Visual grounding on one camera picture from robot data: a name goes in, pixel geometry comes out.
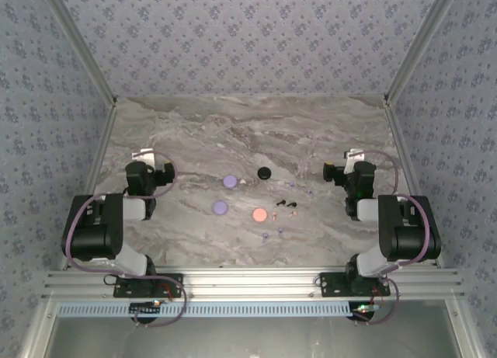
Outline grey metal sheet panel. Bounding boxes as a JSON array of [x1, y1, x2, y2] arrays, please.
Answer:
[[46, 315, 463, 358]]

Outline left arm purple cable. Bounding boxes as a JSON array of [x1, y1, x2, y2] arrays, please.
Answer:
[[64, 150, 188, 328]]

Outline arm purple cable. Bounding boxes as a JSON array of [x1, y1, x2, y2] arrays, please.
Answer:
[[64, 150, 188, 328], [349, 148, 435, 327]]

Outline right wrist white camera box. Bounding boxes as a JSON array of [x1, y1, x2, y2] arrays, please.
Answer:
[[343, 148, 366, 175]]

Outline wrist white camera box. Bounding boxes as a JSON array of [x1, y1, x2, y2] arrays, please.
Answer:
[[131, 148, 156, 169], [343, 148, 366, 175]]

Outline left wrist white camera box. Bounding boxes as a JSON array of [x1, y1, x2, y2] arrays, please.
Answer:
[[131, 148, 156, 169]]

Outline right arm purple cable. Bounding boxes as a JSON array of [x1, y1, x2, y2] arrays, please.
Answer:
[[349, 148, 435, 327]]

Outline aluminium table side rail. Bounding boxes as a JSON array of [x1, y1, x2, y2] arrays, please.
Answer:
[[384, 99, 446, 269], [60, 99, 120, 272]]

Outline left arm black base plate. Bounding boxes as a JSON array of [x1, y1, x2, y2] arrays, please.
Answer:
[[113, 273, 184, 299]]

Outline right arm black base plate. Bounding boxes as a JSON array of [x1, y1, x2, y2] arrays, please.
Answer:
[[318, 272, 391, 298]]

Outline wide aluminium mounting rail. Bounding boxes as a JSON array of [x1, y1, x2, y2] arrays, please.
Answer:
[[43, 267, 465, 301]]

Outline aluminium frame post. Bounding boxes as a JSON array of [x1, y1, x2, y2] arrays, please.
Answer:
[[384, 0, 465, 105], [37, 0, 118, 105]]

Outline white slotted cable duct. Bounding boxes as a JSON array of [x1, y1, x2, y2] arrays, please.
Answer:
[[57, 301, 356, 318]]

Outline aluminium lower side rail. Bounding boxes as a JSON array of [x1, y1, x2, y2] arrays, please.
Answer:
[[19, 299, 59, 358], [446, 299, 485, 358]]

